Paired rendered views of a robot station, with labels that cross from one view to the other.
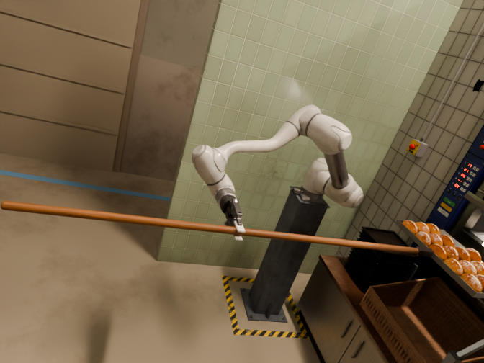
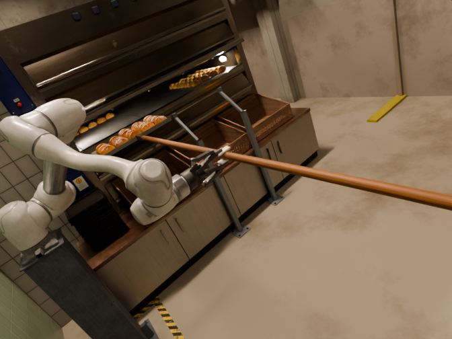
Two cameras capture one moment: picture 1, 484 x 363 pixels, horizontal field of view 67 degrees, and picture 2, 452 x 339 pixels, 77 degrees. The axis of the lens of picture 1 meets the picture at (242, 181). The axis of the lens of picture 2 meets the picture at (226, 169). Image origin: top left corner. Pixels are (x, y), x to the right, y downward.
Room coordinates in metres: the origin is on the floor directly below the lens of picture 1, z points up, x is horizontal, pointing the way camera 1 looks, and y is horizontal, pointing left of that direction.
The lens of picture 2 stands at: (1.35, 1.00, 1.65)
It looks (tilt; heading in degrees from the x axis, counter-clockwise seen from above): 26 degrees down; 264
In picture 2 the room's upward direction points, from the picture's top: 24 degrees counter-clockwise
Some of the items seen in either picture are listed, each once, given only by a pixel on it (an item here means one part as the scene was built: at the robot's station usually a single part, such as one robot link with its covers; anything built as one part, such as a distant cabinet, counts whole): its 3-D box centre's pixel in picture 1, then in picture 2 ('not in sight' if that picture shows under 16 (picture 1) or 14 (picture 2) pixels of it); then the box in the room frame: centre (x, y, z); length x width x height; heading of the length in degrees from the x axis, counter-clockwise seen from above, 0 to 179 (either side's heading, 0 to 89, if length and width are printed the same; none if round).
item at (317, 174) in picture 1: (320, 175); (21, 222); (2.24, -0.47, 1.17); 0.18 x 0.16 x 0.22; 52
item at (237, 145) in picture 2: not in sight; (210, 146); (1.13, -1.46, 0.72); 0.56 x 0.49 x 0.28; 22
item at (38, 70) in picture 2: not in sight; (139, 31); (1.25, -1.70, 1.80); 1.79 x 0.11 x 0.19; 21
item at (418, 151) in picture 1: (417, 148); not in sight; (2.63, -1.12, 1.46); 0.10 x 0.07 x 0.10; 21
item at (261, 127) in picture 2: not in sight; (254, 116); (0.57, -1.68, 0.72); 0.56 x 0.49 x 0.28; 20
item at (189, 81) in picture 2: not in sight; (196, 77); (0.87, -2.32, 1.21); 0.61 x 0.48 x 0.06; 111
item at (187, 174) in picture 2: (230, 209); (194, 176); (1.36, 0.01, 1.19); 0.09 x 0.07 x 0.08; 22
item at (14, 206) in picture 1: (251, 232); (216, 153); (1.24, -0.10, 1.19); 1.71 x 0.03 x 0.03; 112
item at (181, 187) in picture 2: (226, 199); (178, 187); (1.43, 0.04, 1.20); 0.09 x 0.06 x 0.09; 112
